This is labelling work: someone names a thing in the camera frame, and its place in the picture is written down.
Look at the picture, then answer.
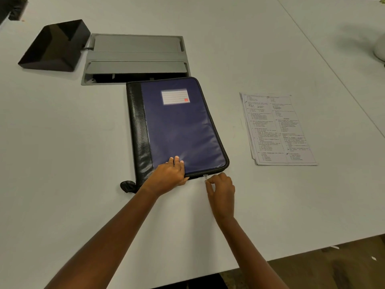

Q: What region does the person's left hand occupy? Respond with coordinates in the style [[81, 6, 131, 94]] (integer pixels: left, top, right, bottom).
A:
[[141, 156, 189, 198]]

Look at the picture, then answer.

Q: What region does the person's right hand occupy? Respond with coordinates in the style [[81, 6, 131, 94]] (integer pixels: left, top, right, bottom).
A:
[[205, 173, 236, 222]]

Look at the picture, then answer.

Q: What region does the blue and black zip folder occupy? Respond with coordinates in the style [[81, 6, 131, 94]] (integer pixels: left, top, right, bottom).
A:
[[120, 77, 230, 193]]

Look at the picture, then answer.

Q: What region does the person's left forearm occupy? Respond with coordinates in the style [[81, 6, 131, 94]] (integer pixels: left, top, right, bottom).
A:
[[45, 186, 159, 289]]

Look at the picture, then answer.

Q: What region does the person's right forearm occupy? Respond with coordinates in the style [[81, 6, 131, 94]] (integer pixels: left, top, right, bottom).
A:
[[215, 216, 290, 289]]

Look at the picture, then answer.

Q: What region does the stack of printed paper sheets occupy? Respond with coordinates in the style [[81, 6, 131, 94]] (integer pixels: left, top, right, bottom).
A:
[[240, 93, 318, 166]]

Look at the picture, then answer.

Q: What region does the black plastic tray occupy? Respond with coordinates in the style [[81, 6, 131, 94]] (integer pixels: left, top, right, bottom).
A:
[[18, 19, 91, 72]]

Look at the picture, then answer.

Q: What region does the black device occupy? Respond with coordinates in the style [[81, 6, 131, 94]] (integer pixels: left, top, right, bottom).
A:
[[0, 0, 28, 25]]

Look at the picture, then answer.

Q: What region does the white rounded object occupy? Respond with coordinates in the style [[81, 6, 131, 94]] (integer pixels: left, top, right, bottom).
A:
[[374, 34, 385, 62]]

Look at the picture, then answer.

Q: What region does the grey table cable hatch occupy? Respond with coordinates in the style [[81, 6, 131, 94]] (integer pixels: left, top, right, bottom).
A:
[[81, 34, 191, 86]]

